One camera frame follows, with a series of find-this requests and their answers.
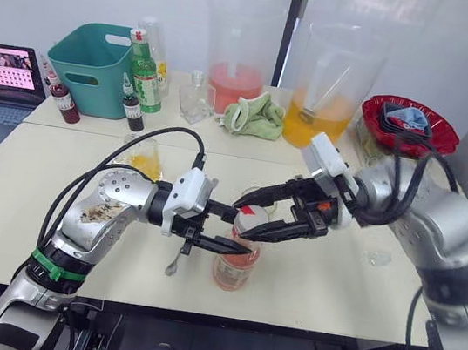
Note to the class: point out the teal plastic basket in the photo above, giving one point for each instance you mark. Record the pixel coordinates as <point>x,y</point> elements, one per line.
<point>96,62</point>

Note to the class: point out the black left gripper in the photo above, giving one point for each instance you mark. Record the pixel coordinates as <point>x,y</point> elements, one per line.
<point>191,228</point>

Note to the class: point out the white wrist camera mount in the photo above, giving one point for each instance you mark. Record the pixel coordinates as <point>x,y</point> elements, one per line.
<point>189,192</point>
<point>324,158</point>

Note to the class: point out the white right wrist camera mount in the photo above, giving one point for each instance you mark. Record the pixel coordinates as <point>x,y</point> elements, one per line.
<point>324,158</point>

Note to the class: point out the green glass bottle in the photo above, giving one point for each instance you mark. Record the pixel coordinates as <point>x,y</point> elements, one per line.
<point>144,82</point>

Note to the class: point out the stacked black square dishes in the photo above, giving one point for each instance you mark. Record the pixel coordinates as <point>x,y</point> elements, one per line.
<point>388,116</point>

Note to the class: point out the white bottle cap red mark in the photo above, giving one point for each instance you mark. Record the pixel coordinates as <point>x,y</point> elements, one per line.
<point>251,221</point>

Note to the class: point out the square bottle with yellow liquid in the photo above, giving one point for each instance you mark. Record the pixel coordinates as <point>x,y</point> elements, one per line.
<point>148,162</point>

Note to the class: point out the long metal spoon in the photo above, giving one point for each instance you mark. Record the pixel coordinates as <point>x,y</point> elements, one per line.
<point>173,265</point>

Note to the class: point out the red bowl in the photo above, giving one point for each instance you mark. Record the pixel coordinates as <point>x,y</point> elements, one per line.
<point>442,136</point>

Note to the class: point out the blue cloth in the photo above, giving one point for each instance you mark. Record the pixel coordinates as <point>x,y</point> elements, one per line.
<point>414,117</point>

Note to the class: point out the small dark syrup bottle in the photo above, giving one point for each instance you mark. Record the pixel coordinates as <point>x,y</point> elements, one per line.
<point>134,114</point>

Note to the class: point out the tall clear plastic bottle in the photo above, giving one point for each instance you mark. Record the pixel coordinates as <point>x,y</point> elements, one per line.
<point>159,40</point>

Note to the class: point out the black table frame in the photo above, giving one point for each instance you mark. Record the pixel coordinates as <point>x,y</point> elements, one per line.
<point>238,324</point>

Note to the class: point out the large beaker with orange liquid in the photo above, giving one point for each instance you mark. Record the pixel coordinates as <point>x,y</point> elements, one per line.
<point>311,127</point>

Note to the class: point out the open laptop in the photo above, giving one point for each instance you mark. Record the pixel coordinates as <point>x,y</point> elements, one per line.
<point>5,70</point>

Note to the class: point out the small red syrup bottle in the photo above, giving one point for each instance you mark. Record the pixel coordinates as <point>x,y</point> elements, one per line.
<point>66,103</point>

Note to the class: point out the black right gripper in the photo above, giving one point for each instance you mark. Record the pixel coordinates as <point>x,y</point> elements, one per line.
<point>320,218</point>

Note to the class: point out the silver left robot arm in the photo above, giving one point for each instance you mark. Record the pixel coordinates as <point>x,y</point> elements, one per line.
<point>92,211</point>

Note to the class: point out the juice bottle with pink liquid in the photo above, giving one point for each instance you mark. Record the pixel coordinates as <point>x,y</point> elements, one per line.
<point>232,271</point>

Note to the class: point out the clear container under bowl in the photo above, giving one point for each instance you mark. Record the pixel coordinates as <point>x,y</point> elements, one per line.
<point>368,142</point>

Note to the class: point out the empty square glass bottle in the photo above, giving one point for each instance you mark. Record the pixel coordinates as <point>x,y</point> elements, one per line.
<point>194,103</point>

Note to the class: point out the large beaker with pink liquid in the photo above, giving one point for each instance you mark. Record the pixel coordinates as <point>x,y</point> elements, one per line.
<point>234,82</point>

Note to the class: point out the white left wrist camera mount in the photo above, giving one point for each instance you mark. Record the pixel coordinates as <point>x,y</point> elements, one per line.
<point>189,192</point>

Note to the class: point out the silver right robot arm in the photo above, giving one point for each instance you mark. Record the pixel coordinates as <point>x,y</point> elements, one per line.
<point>442,224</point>

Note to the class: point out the light green cloth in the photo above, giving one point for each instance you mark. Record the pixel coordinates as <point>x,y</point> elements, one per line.
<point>260,119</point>

